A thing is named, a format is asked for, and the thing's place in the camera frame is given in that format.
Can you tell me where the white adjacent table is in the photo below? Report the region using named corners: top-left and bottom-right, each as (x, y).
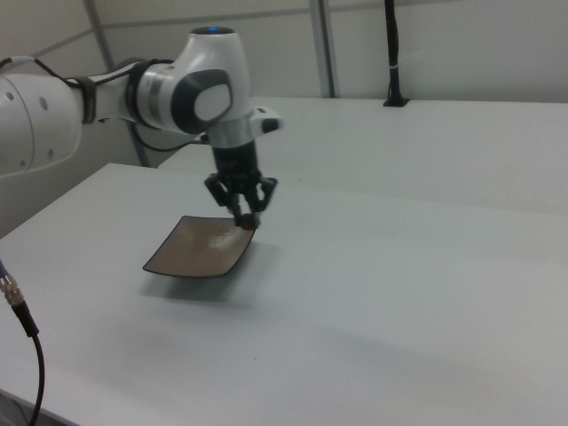
top-left (156, 94), bottom-right (568, 215)

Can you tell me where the square brown ceramic plate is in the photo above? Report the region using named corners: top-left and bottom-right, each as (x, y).
top-left (142, 215), bottom-right (258, 280)

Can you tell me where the black pole with clamp base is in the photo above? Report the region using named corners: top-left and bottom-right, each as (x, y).
top-left (383, 0), bottom-right (411, 109)

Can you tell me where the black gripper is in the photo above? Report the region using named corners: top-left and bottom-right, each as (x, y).
top-left (203, 139), bottom-right (279, 228)

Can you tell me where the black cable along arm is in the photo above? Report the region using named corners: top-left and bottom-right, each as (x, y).
top-left (0, 56), bottom-right (147, 88)

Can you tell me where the black cable with metal connector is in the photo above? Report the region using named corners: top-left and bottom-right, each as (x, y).
top-left (0, 258), bottom-right (46, 426)

